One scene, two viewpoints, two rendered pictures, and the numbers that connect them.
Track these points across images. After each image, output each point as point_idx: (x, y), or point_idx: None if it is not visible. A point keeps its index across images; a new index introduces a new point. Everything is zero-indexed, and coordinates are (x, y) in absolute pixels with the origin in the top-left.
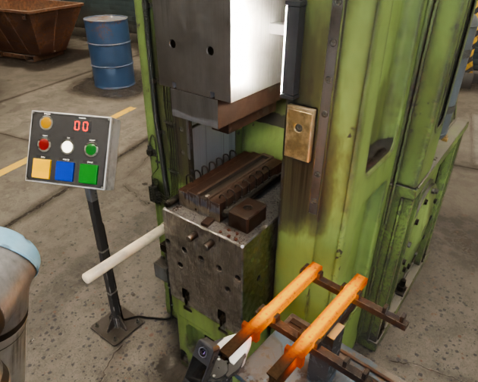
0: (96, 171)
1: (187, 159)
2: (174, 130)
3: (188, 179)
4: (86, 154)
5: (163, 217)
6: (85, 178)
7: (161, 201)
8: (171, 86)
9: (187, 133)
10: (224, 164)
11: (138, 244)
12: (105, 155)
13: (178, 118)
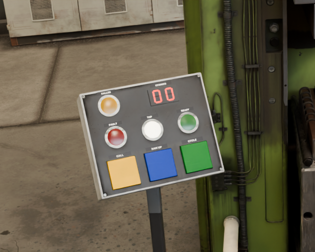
0: (208, 149)
1: (279, 108)
2: (259, 74)
3: (280, 135)
4: (183, 132)
5: (303, 183)
6: (195, 164)
7: (232, 183)
8: None
9: (286, 69)
10: (309, 105)
11: (235, 249)
12: (210, 125)
13: (267, 55)
